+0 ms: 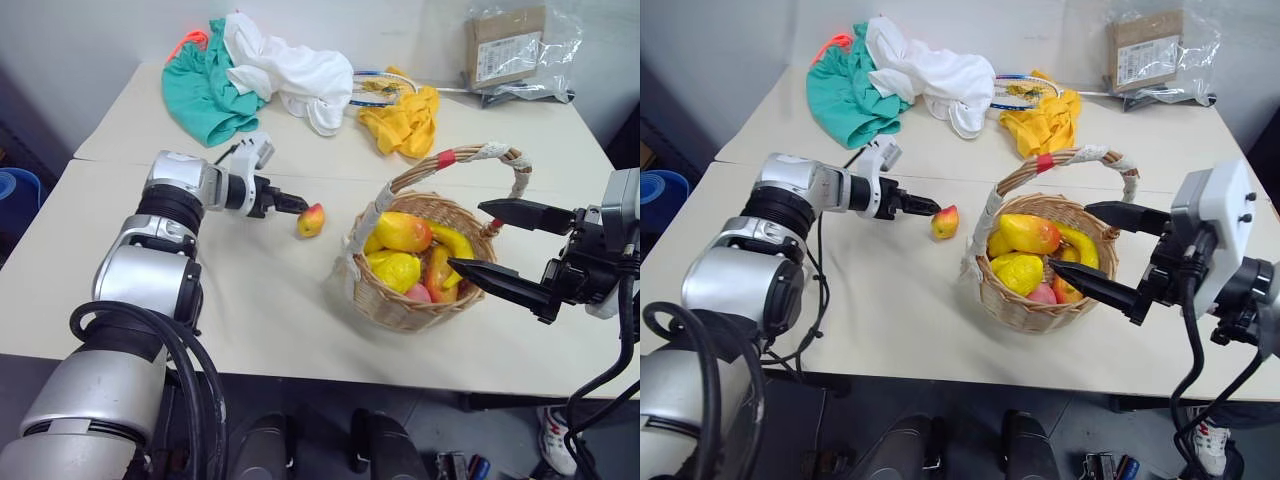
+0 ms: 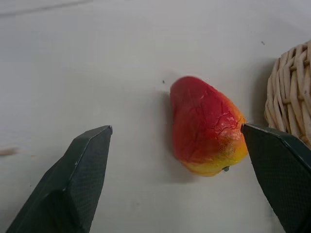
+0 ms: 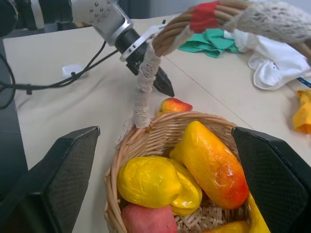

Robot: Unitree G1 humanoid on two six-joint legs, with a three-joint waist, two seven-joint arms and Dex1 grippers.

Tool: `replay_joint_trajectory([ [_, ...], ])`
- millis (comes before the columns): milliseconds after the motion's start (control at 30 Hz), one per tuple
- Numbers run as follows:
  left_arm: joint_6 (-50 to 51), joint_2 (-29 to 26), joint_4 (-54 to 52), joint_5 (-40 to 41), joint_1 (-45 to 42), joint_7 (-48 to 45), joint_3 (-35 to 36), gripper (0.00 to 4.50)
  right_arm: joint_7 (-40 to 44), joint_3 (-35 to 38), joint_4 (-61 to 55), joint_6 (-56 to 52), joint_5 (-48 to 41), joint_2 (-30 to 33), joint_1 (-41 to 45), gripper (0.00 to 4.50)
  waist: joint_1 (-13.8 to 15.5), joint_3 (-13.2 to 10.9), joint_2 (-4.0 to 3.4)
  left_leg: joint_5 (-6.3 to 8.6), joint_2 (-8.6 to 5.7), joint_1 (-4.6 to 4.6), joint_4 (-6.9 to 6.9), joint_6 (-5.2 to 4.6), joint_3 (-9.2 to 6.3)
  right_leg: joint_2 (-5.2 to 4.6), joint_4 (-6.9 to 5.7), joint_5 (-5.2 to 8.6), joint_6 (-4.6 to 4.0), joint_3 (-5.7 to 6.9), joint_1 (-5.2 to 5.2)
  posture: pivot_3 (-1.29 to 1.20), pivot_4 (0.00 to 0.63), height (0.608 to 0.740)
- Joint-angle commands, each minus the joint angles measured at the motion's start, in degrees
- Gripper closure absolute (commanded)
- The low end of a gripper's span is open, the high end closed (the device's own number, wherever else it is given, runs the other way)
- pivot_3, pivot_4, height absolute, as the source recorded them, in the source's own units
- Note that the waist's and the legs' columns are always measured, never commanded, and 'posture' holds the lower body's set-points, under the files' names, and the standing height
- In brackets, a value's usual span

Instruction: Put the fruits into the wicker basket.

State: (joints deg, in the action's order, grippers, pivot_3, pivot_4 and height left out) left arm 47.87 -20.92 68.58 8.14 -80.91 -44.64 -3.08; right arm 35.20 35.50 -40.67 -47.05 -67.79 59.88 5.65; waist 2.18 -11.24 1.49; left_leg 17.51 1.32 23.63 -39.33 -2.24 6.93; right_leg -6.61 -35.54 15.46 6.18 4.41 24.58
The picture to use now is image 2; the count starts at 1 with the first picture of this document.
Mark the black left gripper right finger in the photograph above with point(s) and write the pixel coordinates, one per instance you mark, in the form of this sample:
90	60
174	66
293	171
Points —
281	174

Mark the red and yellow mango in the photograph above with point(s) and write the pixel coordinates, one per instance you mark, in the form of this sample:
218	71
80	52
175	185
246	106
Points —
206	126

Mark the pale wicker basket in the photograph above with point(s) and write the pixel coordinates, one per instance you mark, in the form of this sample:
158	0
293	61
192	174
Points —
291	94

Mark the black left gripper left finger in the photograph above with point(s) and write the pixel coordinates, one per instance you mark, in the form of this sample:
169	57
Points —
73	184

